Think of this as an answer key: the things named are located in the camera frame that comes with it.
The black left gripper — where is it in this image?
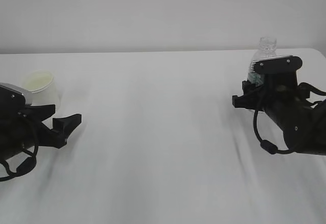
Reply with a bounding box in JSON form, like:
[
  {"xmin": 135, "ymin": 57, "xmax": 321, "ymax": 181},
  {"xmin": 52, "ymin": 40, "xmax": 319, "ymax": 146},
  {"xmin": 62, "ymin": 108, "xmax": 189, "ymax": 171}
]
[{"xmin": 17, "ymin": 104, "xmax": 82, "ymax": 149}]

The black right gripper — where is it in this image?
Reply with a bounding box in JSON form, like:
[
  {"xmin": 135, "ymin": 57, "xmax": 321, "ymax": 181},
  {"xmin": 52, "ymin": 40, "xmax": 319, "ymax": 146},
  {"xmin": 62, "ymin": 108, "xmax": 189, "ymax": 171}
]
[{"xmin": 232, "ymin": 79, "xmax": 311, "ymax": 115}]

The white paper cup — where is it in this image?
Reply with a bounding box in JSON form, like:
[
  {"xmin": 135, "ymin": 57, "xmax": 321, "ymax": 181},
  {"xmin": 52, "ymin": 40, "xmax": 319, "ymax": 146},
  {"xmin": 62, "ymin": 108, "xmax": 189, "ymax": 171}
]
[{"xmin": 22, "ymin": 70, "xmax": 61, "ymax": 111}]

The clear plastic water bottle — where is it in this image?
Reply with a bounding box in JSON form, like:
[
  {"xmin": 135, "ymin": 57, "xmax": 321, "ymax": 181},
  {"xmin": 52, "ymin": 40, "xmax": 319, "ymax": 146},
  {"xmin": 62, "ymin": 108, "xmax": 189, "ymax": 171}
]
[{"xmin": 246, "ymin": 36, "xmax": 278, "ymax": 87}]

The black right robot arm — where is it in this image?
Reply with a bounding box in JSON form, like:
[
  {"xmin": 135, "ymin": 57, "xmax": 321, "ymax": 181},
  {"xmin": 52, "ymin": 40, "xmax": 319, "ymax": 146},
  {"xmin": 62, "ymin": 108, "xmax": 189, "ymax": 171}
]
[{"xmin": 232, "ymin": 72, "xmax": 325, "ymax": 155}]

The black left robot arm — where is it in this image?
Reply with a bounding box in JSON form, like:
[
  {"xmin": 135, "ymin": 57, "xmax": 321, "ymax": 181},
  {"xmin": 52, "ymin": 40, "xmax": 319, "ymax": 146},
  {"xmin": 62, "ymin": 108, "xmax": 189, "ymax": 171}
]
[{"xmin": 1, "ymin": 99, "xmax": 82, "ymax": 159}]

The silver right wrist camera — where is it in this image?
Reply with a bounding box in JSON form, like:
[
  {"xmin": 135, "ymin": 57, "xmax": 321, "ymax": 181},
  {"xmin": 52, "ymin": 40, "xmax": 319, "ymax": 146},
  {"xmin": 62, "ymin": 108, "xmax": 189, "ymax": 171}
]
[{"xmin": 250, "ymin": 55, "xmax": 303, "ymax": 74}]

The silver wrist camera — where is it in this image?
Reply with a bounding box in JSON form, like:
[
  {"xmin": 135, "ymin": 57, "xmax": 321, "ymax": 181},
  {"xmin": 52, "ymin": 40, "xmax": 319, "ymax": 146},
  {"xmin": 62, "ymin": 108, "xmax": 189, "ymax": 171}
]
[
  {"xmin": 1, "ymin": 82, "xmax": 33, "ymax": 105},
  {"xmin": 250, "ymin": 55, "xmax": 303, "ymax": 74}
]

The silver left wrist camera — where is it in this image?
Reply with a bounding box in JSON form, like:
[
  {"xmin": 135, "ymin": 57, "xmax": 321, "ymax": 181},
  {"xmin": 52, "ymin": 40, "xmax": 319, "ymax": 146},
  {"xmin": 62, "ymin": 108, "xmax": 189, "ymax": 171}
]
[{"xmin": 1, "ymin": 82, "xmax": 33, "ymax": 105}]

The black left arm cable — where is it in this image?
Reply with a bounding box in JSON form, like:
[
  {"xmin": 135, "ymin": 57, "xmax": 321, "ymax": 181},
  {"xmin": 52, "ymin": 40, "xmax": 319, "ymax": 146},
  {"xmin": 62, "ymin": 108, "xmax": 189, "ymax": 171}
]
[{"xmin": 0, "ymin": 111, "xmax": 40, "ymax": 183}]

